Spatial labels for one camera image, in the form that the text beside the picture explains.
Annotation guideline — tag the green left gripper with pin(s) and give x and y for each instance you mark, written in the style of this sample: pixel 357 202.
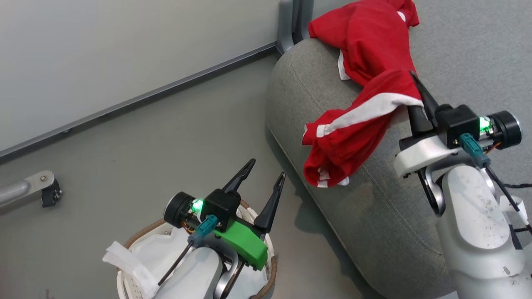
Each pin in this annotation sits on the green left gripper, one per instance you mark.
pixel 245 243

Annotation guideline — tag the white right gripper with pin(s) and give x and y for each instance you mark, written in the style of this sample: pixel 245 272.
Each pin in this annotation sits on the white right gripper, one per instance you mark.
pixel 419 155

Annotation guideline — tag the red white-trimmed shirt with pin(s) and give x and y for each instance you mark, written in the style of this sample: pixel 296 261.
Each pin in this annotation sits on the red white-trimmed shirt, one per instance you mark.
pixel 370 50

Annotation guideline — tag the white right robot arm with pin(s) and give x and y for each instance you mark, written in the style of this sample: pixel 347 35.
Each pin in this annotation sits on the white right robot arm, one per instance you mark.
pixel 478 224

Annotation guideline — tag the grey fabric sofa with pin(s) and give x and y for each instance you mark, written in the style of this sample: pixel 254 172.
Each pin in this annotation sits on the grey fabric sofa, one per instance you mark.
pixel 374 216

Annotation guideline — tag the white perforated plastic basket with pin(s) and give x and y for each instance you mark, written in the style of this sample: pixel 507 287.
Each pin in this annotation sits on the white perforated plastic basket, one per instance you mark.
pixel 133 287

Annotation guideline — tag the black caster wheel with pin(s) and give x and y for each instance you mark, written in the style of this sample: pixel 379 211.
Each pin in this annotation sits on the black caster wheel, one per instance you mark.
pixel 50 195

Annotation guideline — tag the grey metal partition foot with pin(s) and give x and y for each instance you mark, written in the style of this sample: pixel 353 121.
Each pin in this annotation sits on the grey metal partition foot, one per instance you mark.
pixel 20 189

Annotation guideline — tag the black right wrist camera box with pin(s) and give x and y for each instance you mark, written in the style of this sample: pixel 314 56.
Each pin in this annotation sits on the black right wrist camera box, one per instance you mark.
pixel 457 122

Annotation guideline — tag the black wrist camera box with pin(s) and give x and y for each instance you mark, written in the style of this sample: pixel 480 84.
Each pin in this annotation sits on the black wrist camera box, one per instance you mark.
pixel 220 205
pixel 457 122

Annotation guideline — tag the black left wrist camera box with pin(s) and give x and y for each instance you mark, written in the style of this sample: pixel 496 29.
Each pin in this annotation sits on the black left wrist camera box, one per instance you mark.
pixel 220 205

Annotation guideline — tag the grey metal partition rail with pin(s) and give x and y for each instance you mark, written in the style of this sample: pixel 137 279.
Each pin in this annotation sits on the grey metal partition rail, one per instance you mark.
pixel 137 99

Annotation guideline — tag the grey metal partition post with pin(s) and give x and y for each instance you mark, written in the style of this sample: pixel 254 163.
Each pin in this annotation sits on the grey metal partition post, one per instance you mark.
pixel 286 20

